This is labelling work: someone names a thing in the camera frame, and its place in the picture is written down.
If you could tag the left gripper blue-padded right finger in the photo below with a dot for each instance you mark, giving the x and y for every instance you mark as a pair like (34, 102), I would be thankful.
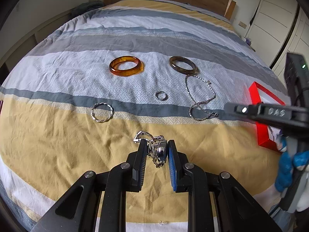
(179, 180)

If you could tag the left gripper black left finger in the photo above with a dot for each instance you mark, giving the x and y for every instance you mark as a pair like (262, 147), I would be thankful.
(137, 161)

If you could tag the dark brown bangle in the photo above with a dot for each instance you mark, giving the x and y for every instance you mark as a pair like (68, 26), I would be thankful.
(183, 65)

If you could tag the amber orange bangle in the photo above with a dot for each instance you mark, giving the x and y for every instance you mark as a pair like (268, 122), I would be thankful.
(125, 66)

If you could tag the red jewelry box tray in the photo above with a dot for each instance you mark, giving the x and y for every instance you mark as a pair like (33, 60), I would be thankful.
(266, 133)

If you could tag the blue-gloved right hand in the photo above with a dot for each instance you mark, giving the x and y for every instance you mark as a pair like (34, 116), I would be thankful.
(284, 176)

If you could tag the striped bed duvet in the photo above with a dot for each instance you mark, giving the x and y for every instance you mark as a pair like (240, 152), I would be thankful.
(65, 113)

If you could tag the white wardrobe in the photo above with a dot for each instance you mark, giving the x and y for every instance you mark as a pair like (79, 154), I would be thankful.
(279, 27)

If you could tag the left side low cabinet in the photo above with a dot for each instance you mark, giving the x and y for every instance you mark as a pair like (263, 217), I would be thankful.
(19, 35)

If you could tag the dark cloth on cabinet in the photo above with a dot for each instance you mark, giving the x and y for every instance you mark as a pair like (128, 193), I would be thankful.
(86, 7)

